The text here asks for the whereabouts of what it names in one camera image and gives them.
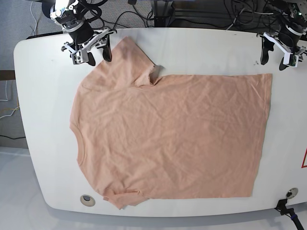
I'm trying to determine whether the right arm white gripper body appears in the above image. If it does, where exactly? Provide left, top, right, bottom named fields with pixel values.
left=61, top=23, right=117, bottom=53

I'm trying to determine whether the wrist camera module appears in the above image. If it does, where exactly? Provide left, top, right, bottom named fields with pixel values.
left=71, top=49, right=89, bottom=65
left=282, top=53, right=299, bottom=68

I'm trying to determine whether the peach pink T-shirt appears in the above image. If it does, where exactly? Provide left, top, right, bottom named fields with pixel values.
left=70, top=37, right=272, bottom=209

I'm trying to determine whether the black aluminium frame post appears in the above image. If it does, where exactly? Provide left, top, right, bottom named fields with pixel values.
left=151, top=0, right=175, bottom=27

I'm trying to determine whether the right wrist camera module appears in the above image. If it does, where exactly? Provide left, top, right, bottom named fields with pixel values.
left=71, top=49, right=89, bottom=65

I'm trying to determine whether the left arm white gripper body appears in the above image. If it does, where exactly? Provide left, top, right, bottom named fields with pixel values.
left=257, top=26, right=306, bottom=54

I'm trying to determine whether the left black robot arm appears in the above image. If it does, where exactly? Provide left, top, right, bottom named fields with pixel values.
left=257, top=0, right=307, bottom=71

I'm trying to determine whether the white floor cable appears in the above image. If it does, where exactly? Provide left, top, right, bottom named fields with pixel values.
left=29, top=0, right=38, bottom=36

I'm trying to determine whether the black clamp with cable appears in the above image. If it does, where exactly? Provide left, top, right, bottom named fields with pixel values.
left=275, top=199, right=304, bottom=230

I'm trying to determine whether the red triangle warning sticker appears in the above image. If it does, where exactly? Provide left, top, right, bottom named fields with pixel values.
left=301, top=150, right=307, bottom=168

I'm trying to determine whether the right table cable grommet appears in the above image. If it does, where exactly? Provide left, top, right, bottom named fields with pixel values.
left=286, top=187, right=298, bottom=199

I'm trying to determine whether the left table cable grommet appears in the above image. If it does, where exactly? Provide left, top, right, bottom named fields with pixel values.
left=80, top=195, right=95, bottom=207

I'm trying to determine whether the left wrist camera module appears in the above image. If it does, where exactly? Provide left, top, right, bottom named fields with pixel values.
left=282, top=53, right=299, bottom=68

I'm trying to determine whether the table cable grommet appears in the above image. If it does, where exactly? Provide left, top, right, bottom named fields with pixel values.
left=80, top=195, right=95, bottom=207
left=286, top=187, right=298, bottom=199

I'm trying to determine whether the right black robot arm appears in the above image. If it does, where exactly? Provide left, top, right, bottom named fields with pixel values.
left=42, top=0, right=115, bottom=66

